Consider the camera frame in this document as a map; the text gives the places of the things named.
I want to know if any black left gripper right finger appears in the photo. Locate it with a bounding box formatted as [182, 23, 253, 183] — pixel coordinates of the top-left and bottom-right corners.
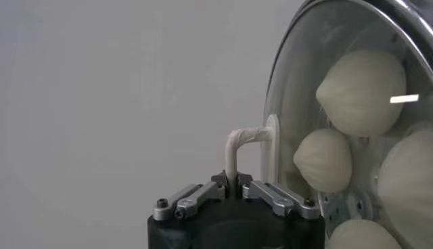
[235, 171, 321, 221]

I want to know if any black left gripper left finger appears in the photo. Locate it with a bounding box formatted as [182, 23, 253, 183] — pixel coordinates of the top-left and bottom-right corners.
[151, 170, 229, 221]

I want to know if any white steamed baozi bun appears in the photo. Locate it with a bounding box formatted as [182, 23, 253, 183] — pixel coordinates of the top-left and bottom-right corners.
[315, 49, 407, 138]
[325, 218, 403, 249]
[375, 128, 433, 244]
[292, 128, 353, 194]

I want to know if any round glass pot lid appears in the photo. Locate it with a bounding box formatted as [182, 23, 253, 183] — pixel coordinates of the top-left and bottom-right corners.
[225, 0, 433, 249]

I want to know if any stainless steel steamer basket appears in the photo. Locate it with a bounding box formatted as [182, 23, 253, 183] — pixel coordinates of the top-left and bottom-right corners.
[304, 0, 433, 249]

